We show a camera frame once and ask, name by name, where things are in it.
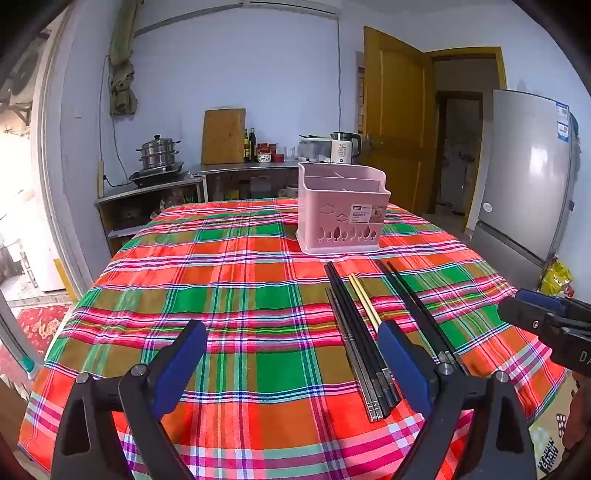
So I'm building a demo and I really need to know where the clear plastic storage container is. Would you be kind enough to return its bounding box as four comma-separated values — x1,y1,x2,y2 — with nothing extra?
297,135,333,162

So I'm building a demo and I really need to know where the wooden cutting board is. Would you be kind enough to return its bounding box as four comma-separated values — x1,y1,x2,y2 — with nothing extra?
202,108,247,165

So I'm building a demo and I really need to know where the plaid tablecloth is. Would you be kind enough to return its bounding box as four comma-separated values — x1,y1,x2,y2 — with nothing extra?
18,198,570,480

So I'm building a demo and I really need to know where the low wooden cabinet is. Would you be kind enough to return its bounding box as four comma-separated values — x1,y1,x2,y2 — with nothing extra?
95,178,206,256

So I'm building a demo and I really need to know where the silver refrigerator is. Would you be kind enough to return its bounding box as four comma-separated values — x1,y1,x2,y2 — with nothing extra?
468,89,581,292

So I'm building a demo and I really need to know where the white electric kettle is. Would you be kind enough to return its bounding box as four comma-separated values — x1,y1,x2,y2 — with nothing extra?
329,132,363,164

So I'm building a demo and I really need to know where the wall calendar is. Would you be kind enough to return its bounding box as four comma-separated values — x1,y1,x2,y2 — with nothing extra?
355,51,367,135

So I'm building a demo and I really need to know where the pink plastic utensil basket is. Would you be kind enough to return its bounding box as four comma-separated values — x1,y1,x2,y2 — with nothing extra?
295,162,392,254

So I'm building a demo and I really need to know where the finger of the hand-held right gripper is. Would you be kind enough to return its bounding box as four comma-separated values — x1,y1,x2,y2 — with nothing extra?
498,299,559,330
516,289,591,319

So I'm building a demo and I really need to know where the black wall cable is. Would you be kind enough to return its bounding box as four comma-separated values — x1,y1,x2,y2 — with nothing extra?
99,54,132,188

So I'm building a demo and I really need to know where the steel steamer pot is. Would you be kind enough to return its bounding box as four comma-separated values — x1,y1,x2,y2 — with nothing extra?
136,134,182,171

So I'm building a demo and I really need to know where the yellow door frame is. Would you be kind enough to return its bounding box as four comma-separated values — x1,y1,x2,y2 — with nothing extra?
426,46,509,232

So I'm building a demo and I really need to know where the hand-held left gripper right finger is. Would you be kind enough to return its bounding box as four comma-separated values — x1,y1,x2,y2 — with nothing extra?
378,320,539,480

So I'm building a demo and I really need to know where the white sliding door frame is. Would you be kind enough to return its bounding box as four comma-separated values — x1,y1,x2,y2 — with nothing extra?
28,18,93,308

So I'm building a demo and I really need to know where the red patterned rug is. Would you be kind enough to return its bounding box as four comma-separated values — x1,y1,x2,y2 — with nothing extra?
13,302,73,366

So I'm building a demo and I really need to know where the outdoor air conditioner unit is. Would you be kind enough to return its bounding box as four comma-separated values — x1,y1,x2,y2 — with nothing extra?
8,45,43,99

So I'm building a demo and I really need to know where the green curtain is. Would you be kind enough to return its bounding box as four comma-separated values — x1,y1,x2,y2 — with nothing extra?
108,0,140,119

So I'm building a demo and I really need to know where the yellow wooden door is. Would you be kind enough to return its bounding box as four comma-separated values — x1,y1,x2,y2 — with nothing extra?
362,26,437,216

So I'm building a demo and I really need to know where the black induction cooker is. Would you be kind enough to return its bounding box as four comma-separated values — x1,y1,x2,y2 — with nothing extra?
129,167,191,188

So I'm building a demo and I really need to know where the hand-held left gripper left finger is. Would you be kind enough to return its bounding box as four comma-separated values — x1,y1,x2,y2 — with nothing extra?
51,319,208,480

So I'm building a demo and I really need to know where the yellow snack bag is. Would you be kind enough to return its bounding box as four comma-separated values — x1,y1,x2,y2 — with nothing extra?
539,260,576,299

